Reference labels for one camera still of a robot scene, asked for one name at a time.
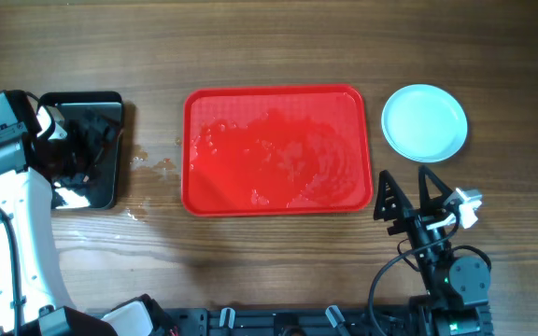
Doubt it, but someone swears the red plastic serving tray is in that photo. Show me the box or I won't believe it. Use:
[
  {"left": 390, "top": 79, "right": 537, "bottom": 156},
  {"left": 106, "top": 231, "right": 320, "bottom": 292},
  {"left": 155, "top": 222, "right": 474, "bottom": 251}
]
[{"left": 181, "top": 84, "right": 374, "bottom": 217}]

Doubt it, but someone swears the light blue plate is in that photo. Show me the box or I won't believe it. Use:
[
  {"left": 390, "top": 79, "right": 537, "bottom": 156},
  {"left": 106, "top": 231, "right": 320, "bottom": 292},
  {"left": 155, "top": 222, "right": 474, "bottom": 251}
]
[{"left": 381, "top": 84, "right": 468, "bottom": 163}]

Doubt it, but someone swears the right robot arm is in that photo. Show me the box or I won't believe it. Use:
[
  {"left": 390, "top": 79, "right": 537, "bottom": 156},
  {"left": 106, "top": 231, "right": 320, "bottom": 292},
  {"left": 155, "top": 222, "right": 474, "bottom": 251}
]
[{"left": 365, "top": 166, "right": 493, "bottom": 335}]

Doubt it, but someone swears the black rectangular water tray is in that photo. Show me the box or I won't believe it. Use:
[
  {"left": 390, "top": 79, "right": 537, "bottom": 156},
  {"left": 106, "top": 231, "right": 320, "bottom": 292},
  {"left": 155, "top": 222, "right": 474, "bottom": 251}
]
[{"left": 40, "top": 91, "right": 124, "bottom": 210}]

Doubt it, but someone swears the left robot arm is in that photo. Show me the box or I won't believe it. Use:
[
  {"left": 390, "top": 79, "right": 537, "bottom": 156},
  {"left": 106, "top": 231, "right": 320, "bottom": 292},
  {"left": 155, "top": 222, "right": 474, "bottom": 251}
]
[{"left": 0, "top": 121, "right": 179, "bottom": 335}]

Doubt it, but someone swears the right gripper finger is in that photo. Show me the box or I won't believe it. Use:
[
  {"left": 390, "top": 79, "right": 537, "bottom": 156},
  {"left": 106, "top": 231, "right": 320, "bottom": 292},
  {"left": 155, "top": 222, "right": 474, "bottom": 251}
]
[
  {"left": 418, "top": 165, "right": 452, "bottom": 215},
  {"left": 374, "top": 170, "right": 413, "bottom": 221}
]

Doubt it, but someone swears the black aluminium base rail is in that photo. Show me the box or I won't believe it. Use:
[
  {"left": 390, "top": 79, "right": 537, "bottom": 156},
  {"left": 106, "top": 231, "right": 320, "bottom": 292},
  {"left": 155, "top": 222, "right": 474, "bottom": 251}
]
[{"left": 156, "top": 304, "right": 493, "bottom": 336}]

